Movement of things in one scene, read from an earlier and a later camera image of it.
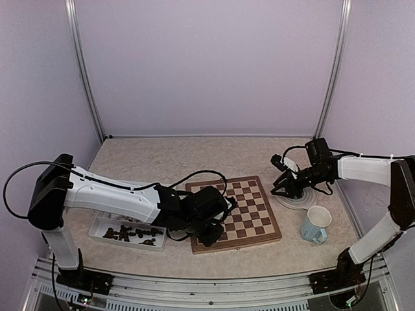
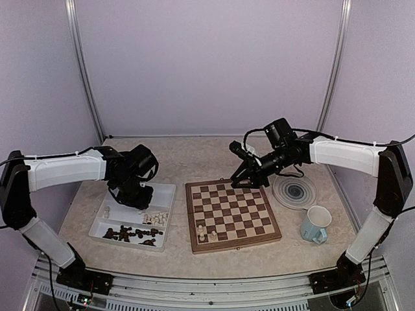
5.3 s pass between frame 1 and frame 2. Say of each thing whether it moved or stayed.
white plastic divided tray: stayed
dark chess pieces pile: stayed
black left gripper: moved
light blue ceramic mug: stayed
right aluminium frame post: stayed
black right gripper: moved
